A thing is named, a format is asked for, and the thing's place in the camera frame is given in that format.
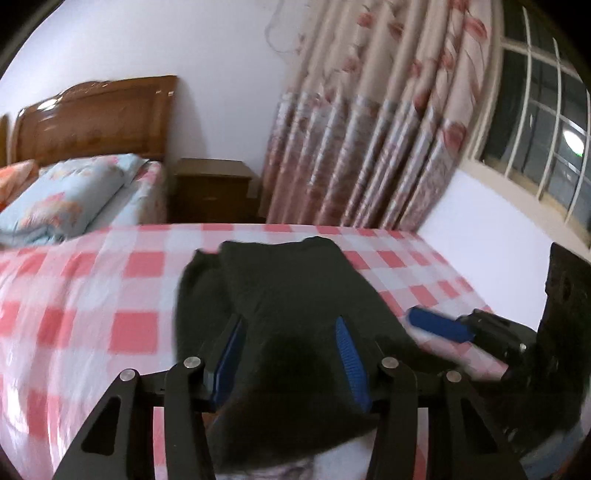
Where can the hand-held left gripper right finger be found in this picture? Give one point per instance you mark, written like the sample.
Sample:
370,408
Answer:
351,364

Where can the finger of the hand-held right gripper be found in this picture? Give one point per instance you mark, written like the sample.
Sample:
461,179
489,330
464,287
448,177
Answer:
436,324

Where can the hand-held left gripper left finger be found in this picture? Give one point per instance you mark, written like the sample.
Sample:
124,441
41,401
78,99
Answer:
228,364

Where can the black garment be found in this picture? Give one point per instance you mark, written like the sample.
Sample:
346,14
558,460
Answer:
286,300

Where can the pink checked bed sheet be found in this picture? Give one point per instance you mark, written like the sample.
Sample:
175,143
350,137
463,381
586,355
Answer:
92,295

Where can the wooden nightstand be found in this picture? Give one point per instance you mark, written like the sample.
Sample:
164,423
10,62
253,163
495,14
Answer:
210,194

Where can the floral striped curtain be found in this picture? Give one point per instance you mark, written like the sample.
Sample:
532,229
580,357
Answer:
364,138

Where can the folded blue floral quilt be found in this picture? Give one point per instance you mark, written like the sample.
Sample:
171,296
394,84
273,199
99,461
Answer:
69,198

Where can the window with white bars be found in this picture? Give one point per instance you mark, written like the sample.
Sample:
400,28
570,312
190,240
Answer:
540,115

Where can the wooden headboard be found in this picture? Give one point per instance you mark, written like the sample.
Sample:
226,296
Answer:
101,120

